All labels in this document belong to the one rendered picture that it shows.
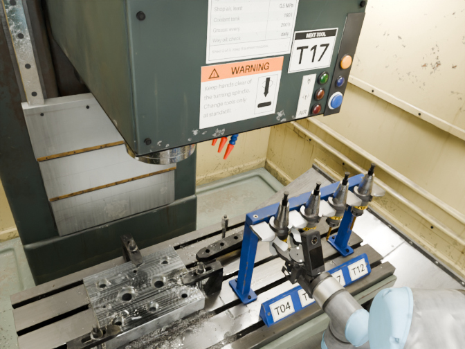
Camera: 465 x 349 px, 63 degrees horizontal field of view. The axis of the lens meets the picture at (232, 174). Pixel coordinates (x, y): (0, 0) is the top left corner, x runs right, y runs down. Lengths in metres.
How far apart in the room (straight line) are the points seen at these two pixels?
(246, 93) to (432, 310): 0.44
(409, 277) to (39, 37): 1.50
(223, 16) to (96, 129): 0.80
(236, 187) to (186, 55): 1.71
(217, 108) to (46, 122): 0.72
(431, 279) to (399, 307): 1.04
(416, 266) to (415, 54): 0.80
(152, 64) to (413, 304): 0.52
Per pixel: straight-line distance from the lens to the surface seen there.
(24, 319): 1.33
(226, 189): 2.22
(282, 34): 0.66
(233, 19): 0.60
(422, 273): 1.70
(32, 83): 1.22
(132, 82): 0.57
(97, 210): 1.50
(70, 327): 1.28
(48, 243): 1.57
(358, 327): 0.96
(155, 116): 0.60
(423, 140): 1.58
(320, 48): 0.73
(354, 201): 1.24
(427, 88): 1.54
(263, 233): 1.04
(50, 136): 1.29
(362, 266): 1.44
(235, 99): 0.65
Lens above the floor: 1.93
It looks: 35 degrees down
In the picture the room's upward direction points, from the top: 6 degrees clockwise
